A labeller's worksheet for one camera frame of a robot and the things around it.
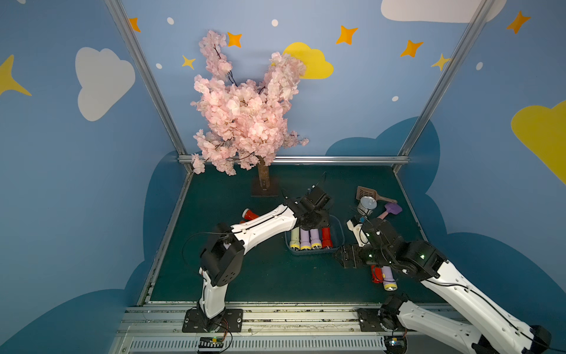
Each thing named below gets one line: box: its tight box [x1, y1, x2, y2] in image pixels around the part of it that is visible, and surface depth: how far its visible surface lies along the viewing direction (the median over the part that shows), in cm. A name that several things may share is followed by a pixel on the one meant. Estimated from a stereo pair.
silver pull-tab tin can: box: [356, 196, 378, 216], surface depth 103 cm
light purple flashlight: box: [299, 227, 312, 251], surface depth 92 cm
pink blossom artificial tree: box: [190, 29, 309, 197], surface depth 70 cm
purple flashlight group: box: [309, 227, 323, 250], surface depth 92 cm
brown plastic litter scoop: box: [355, 185, 398, 205], surface depth 113 cm
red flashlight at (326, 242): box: [321, 227, 334, 249], surface depth 95 cm
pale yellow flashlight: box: [289, 226, 300, 250], surface depth 92 cm
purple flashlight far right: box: [381, 265, 398, 292], surface depth 82 cm
